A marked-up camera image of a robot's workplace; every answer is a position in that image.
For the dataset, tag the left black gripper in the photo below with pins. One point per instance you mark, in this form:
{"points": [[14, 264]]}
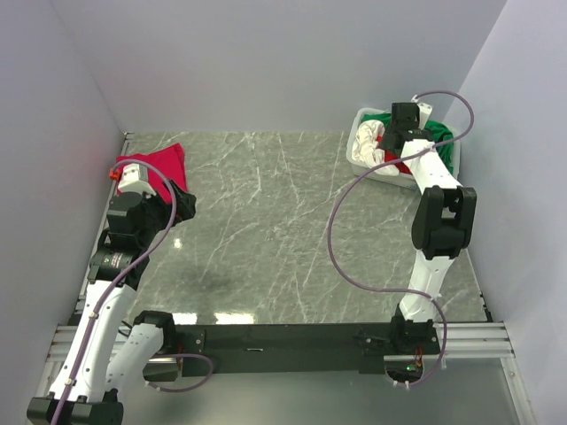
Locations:
{"points": [[184, 204]]}

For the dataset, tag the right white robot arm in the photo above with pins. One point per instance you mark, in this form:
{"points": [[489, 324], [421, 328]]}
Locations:
{"points": [[441, 229]]}

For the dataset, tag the folded magenta t-shirt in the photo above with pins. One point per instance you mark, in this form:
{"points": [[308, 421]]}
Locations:
{"points": [[171, 162]]}

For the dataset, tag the red t-shirt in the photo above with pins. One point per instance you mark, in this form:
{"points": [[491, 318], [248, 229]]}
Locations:
{"points": [[402, 168]]}

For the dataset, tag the aluminium frame rail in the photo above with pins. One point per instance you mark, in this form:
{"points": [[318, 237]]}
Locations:
{"points": [[471, 340]]}

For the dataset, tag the white t-shirt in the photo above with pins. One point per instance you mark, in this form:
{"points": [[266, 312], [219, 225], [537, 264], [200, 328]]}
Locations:
{"points": [[367, 147]]}

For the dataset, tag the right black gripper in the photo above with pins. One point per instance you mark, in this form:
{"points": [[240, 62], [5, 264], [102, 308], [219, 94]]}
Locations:
{"points": [[388, 132]]}

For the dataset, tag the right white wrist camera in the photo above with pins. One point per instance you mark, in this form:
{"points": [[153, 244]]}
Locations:
{"points": [[425, 111]]}

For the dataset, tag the green t-shirt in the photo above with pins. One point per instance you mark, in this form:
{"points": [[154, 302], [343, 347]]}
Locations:
{"points": [[439, 131]]}

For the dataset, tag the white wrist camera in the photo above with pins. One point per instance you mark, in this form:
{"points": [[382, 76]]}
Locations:
{"points": [[133, 178], [425, 111]]}

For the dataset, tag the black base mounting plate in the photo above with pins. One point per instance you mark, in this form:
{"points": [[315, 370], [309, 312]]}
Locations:
{"points": [[271, 348]]}

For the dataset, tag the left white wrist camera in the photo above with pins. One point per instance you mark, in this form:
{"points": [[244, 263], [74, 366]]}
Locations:
{"points": [[133, 178]]}

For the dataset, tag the white plastic laundry basket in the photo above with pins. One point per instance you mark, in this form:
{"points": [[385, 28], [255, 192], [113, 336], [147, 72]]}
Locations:
{"points": [[360, 167]]}

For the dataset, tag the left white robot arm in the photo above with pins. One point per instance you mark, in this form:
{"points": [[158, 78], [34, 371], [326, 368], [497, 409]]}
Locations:
{"points": [[90, 385]]}

